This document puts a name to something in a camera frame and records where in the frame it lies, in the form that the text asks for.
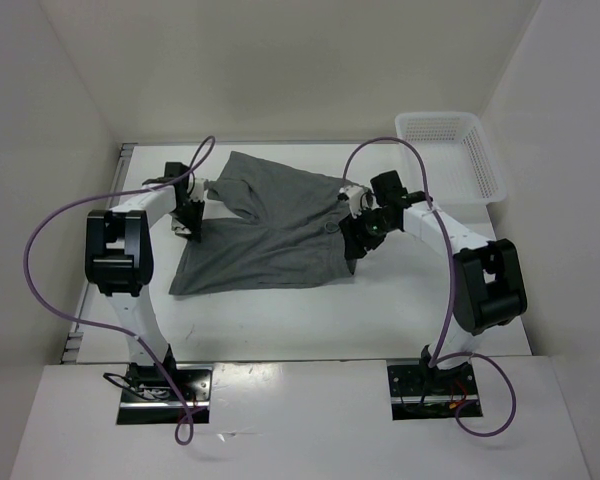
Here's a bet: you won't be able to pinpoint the aluminium table edge rail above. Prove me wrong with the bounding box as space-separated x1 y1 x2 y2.
61 144 135 364

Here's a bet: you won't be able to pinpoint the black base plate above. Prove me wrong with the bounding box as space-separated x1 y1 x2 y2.
387 359 483 421
104 365 212 426

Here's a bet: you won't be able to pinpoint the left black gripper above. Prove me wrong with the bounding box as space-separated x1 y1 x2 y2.
169 197 205 242

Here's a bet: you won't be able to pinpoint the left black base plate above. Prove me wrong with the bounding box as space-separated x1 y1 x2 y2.
104 365 212 426

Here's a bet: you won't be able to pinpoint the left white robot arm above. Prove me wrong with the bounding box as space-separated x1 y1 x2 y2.
85 162 205 400

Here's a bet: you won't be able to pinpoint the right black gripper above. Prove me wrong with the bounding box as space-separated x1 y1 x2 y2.
338 203 396 260

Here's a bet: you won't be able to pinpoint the white plastic basket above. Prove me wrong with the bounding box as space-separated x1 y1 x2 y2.
395 111 507 206

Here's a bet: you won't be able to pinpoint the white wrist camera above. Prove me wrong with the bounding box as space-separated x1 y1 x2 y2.
188 177 210 202
338 184 374 218

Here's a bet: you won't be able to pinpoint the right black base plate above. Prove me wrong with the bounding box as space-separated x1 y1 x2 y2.
387 359 483 421

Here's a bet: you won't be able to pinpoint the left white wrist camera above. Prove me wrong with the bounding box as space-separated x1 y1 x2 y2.
188 177 210 202

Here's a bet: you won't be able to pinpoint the grey shorts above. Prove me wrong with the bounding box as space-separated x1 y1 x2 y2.
169 152 352 296

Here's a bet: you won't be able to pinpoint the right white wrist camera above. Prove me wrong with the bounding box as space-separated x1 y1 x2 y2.
338 184 374 218

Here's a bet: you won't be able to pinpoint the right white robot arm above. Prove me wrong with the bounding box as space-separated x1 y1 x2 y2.
338 171 527 393

